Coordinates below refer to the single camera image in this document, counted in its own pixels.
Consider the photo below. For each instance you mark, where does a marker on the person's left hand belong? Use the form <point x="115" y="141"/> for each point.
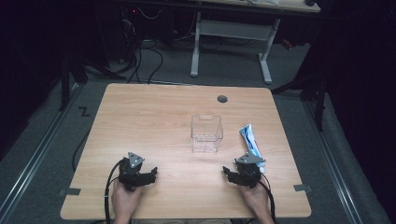
<point x="124" y="200"/>

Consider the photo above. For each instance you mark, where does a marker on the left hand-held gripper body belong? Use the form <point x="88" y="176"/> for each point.
<point x="132" y="177"/>

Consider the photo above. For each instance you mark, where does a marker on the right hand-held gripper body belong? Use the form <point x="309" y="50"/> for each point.
<point x="249" y="174"/>

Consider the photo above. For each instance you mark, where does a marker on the black metal stand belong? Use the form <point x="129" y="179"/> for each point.
<point x="65" y="81"/>
<point x="320" y="102"/>

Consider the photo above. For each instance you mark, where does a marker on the wooden desk with white legs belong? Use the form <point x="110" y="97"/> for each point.
<point x="233" y="30"/>

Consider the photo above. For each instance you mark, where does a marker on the grey tape strip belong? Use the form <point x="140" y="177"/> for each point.
<point x="302" y="187"/>
<point x="71" y="191"/>

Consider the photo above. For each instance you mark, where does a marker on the small red object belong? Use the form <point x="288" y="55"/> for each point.
<point x="287" y="44"/>

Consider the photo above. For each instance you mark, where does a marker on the blue and white toothpaste tube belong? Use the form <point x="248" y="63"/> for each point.
<point x="251" y="141"/>

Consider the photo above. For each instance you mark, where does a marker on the metal floor rail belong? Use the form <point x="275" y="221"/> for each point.
<point x="333" y="165"/>
<point x="37" y="155"/>

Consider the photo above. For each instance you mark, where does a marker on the person's right hand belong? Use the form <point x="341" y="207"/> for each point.
<point x="258" y="199"/>

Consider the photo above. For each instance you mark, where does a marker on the clear plastic container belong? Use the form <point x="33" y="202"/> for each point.
<point x="206" y="133"/>

